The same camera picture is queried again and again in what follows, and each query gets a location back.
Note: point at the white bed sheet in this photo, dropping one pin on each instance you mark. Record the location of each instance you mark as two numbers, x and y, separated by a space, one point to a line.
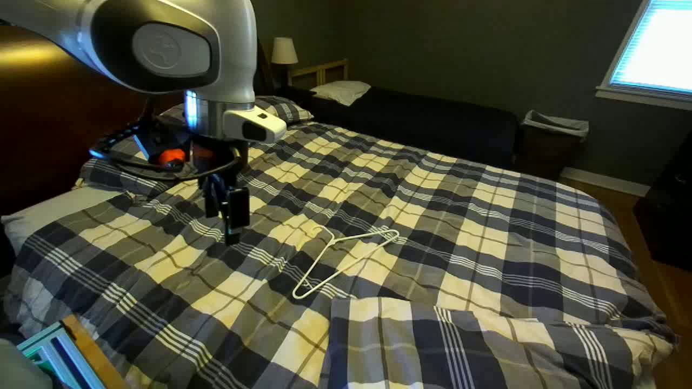
50 212

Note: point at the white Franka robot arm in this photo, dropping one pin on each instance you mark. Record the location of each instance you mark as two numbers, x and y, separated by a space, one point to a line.
159 51

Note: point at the bright window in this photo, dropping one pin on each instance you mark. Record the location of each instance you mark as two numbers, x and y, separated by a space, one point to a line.
655 46

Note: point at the white shade table lamp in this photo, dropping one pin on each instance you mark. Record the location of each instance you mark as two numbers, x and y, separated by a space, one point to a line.
283 51

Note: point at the plaid bed covers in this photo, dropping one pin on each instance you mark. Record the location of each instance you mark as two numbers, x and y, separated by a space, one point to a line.
460 217

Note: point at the dark daybed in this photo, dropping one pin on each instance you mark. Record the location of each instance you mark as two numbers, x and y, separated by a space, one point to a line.
423 122

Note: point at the dark hamper with grey tray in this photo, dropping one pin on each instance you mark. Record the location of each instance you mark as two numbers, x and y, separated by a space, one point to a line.
552 142

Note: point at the light wooden bed frame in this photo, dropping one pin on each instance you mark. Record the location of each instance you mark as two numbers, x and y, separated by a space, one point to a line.
321 72

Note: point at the brown wooden headboard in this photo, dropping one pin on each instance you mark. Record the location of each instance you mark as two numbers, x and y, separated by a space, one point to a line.
50 122

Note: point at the black dresser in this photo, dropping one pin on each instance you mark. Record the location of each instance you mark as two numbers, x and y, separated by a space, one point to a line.
666 209

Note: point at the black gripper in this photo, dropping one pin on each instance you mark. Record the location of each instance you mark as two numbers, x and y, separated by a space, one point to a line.
216 158

